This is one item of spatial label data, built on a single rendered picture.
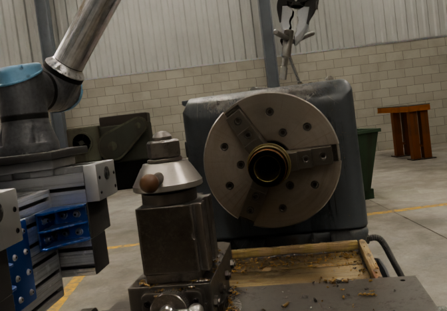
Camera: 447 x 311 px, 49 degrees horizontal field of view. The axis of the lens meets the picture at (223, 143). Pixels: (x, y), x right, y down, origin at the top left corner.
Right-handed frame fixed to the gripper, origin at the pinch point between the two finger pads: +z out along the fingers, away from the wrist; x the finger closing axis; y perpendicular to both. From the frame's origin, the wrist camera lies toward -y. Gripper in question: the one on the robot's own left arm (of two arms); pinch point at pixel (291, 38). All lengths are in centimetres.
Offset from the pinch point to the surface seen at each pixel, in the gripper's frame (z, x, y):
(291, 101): 14.8, -3.7, -7.2
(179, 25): -136, 514, 870
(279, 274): 48, -11, -27
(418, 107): -10, -10, 832
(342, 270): 45, -22, -24
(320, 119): 18.1, -10.5, -5.5
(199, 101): 17.4, 24.4, 4.3
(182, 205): 28, -10, -69
